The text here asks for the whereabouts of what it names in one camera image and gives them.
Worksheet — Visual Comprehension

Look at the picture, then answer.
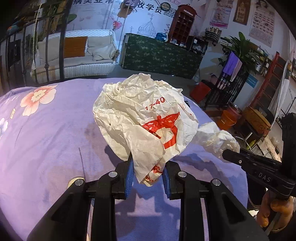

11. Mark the white paper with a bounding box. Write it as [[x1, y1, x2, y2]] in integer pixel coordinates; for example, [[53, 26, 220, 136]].
[[191, 121, 240, 163]]

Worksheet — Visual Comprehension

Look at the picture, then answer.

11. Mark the right hand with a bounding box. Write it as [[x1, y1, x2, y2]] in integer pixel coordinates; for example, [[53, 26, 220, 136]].
[[256, 190, 294, 232]]

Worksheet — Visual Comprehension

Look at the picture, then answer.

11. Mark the orange plastic bucket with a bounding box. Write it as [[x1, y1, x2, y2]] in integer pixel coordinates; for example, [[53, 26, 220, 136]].
[[216, 110, 237, 131]]

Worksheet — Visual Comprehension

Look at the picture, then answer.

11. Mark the pink plastic bucket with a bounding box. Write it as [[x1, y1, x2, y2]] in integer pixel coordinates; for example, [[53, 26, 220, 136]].
[[227, 102, 242, 115]]

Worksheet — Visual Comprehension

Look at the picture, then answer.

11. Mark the purple floral tablecloth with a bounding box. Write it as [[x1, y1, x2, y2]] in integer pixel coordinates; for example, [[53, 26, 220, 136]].
[[0, 77, 249, 241]]

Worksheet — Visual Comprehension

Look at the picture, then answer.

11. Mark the blue sign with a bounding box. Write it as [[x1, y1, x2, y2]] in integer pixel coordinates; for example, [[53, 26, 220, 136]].
[[246, 74, 258, 88]]

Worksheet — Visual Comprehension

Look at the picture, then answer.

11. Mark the black metal rack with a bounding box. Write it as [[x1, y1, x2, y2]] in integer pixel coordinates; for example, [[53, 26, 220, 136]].
[[203, 57, 249, 110]]

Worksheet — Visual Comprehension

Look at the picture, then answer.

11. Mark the pink towel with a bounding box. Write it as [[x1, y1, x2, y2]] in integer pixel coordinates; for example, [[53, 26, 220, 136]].
[[230, 59, 242, 82]]

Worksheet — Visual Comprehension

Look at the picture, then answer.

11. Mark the green patterned counter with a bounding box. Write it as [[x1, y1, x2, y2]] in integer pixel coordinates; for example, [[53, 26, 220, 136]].
[[120, 33, 203, 79]]

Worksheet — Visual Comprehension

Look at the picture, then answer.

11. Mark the purple towel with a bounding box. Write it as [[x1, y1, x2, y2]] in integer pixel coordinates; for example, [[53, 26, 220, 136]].
[[222, 52, 240, 76]]

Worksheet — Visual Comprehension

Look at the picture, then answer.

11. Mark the white wicker sofa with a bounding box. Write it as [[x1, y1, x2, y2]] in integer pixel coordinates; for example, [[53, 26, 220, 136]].
[[30, 29, 119, 84]]

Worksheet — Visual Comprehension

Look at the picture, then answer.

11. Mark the green potted plant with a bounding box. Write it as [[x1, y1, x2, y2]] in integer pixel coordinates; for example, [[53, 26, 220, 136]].
[[220, 32, 260, 70]]

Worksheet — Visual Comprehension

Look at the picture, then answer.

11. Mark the orange cushion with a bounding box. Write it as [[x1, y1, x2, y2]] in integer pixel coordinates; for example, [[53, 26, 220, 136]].
[[64, 36, 88, 58]]

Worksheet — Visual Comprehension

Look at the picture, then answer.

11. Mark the red phone booth cabinet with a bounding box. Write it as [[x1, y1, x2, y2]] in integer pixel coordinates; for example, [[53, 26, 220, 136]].
[[168, 4, 197, 46]]

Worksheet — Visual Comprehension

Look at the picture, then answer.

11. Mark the red door frame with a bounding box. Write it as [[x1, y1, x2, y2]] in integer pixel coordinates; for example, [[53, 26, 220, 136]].
[[250, 52, 286, 109]]

